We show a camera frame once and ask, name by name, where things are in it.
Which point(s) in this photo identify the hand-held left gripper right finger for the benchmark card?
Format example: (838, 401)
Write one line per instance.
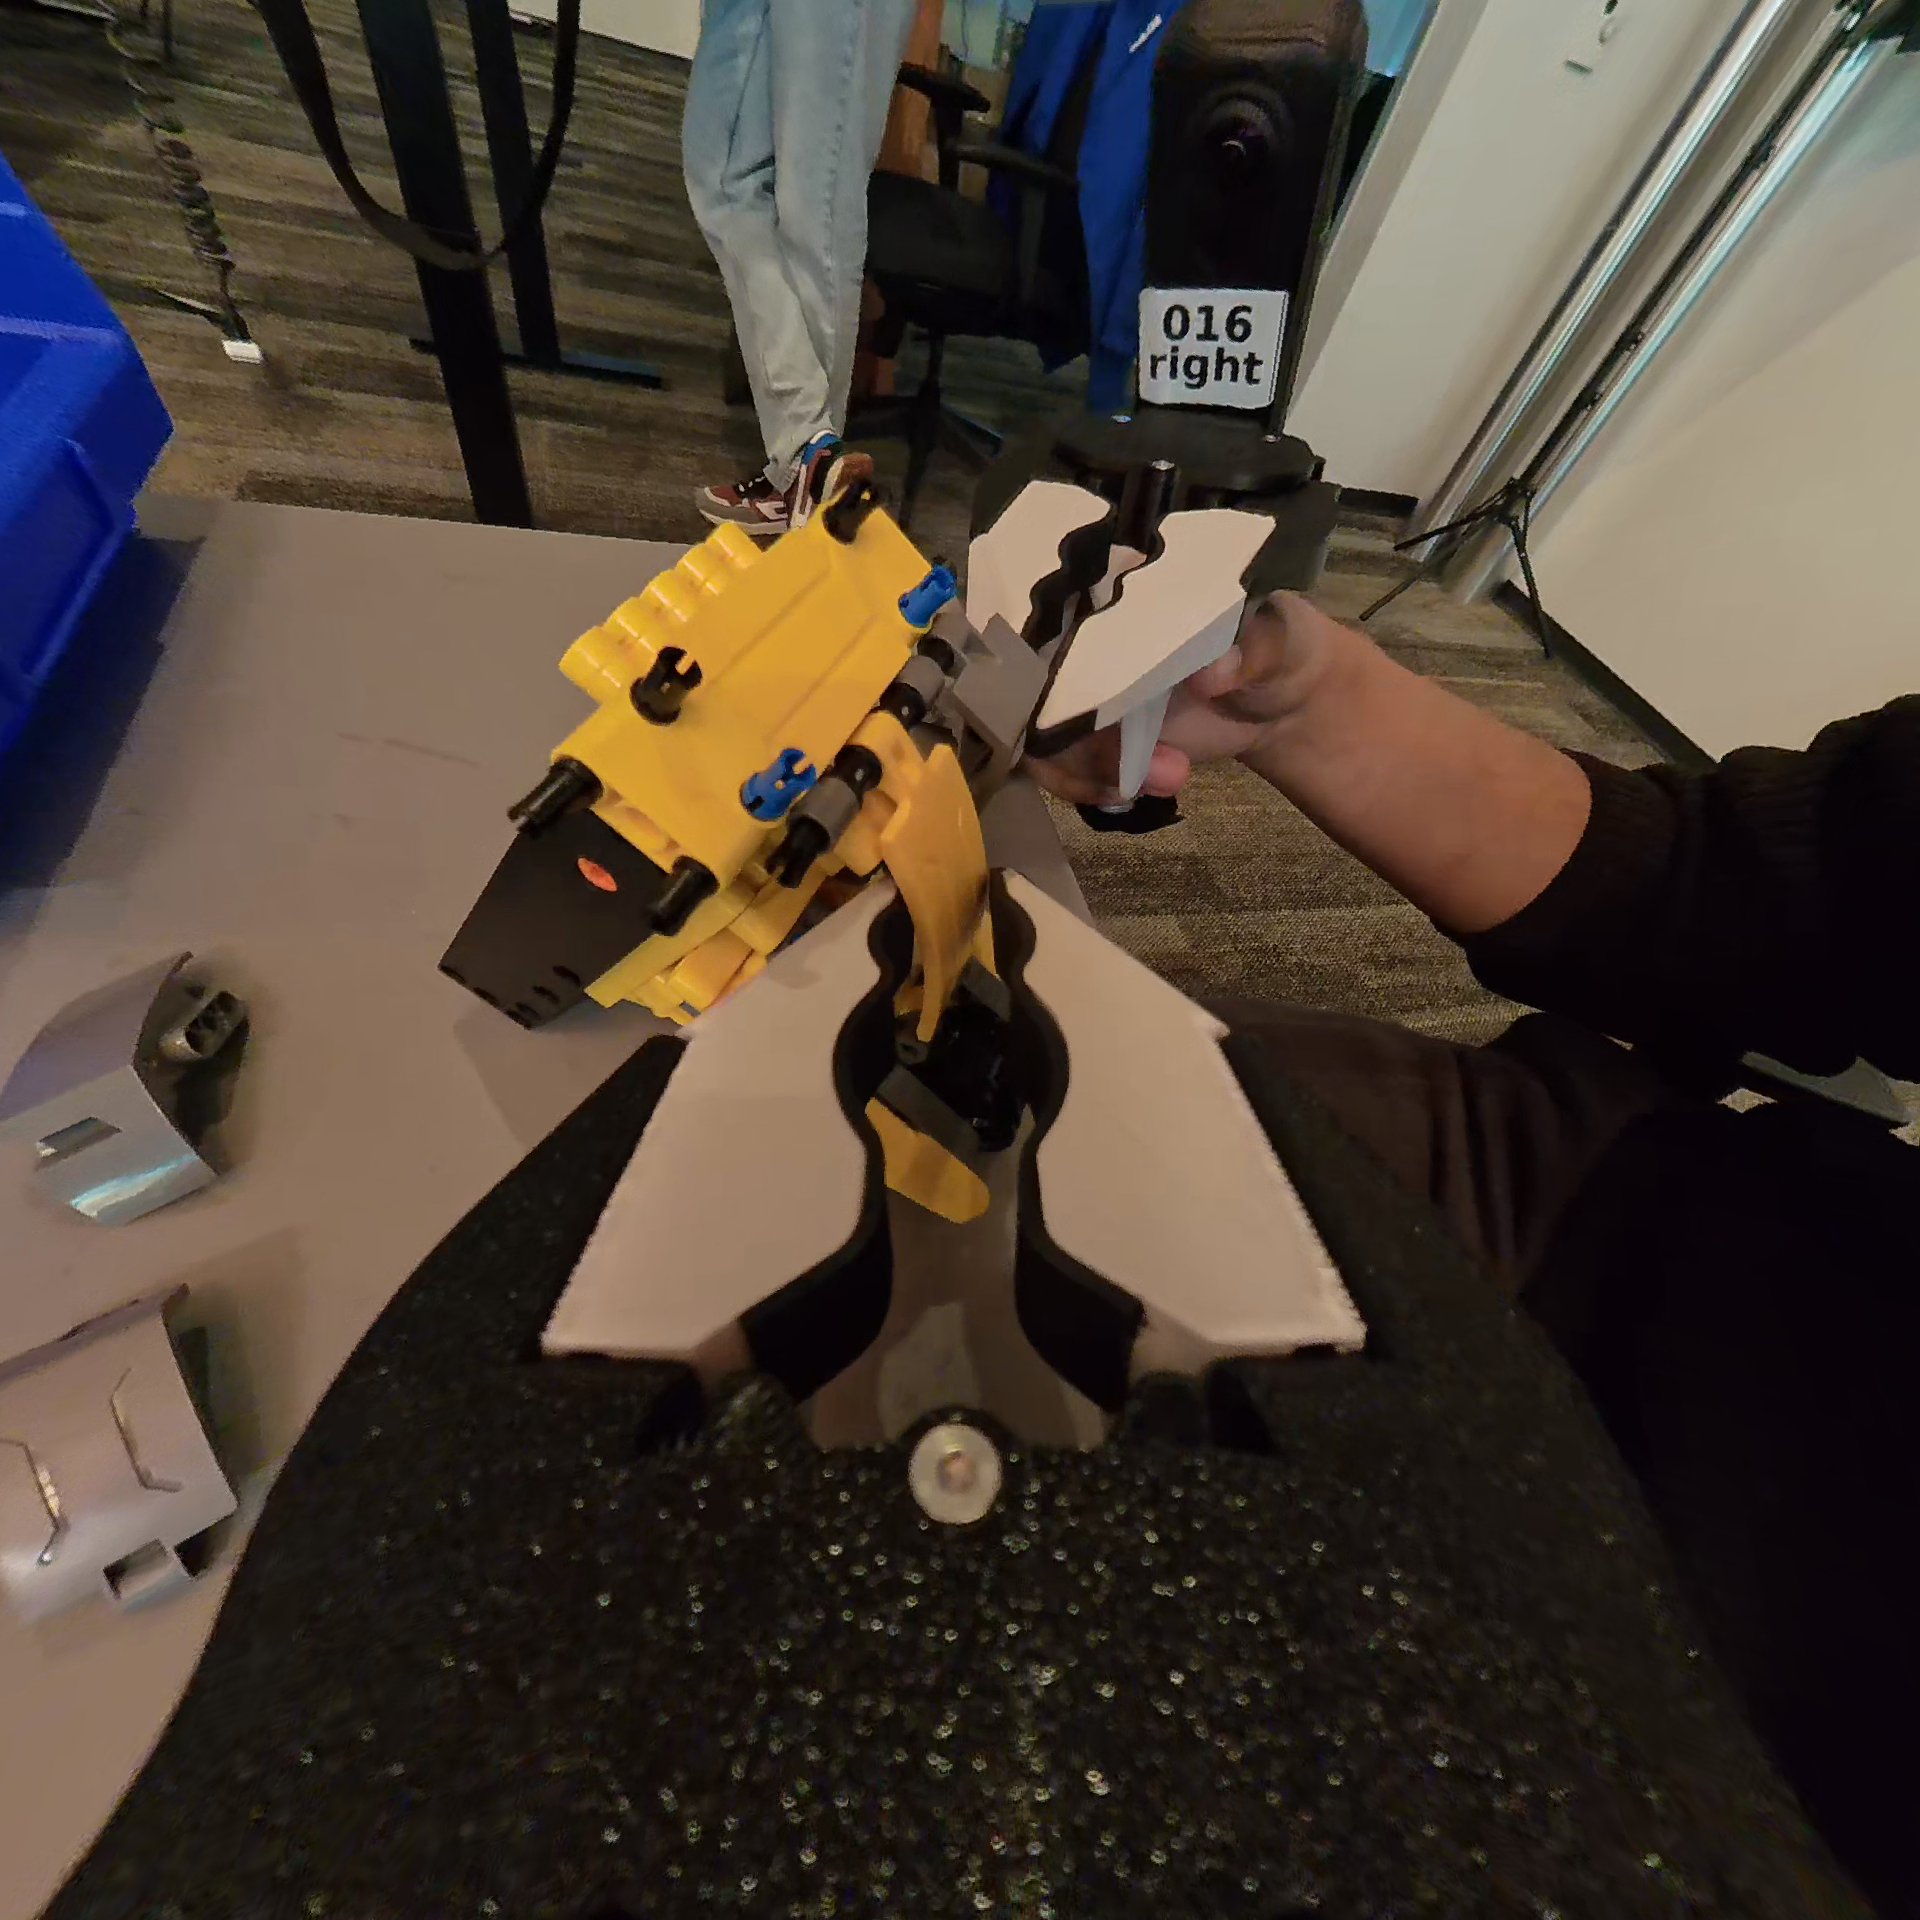
(1184, 1185)

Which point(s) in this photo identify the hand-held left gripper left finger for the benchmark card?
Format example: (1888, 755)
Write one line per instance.
(720, 1185)

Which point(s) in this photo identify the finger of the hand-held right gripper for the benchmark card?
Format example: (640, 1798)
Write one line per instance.
(1184, 615)
(1019, 557)

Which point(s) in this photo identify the black pin piece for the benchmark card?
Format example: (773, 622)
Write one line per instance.
(1155, 510)

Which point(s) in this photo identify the yellow brick model vehicle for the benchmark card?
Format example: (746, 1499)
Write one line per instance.
(781, 661)

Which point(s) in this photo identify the grey panel with engraved lines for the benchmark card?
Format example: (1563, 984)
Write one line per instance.
(89, 1440)

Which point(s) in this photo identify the person's right forearm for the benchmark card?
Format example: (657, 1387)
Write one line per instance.
(1441, 797)

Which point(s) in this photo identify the person's right hand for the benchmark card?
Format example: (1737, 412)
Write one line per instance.
(1275, 691)

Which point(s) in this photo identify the blue jacket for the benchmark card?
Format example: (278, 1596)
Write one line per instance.
(1095, 181)

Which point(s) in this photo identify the black office chair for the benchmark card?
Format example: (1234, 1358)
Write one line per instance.
(961, 254)

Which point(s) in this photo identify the black tripod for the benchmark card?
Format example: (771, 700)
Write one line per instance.
(1523, 503)

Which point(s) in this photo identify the person's black clothed body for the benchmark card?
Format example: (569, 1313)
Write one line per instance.
(1651, 1350)

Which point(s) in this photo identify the grey curved panel with slot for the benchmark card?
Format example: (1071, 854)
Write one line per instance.
(105, 1096)

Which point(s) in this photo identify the blue plastic bin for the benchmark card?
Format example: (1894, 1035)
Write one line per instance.
(59, 452)

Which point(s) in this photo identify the black desk leg frame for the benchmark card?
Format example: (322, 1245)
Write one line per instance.
(451, 224)

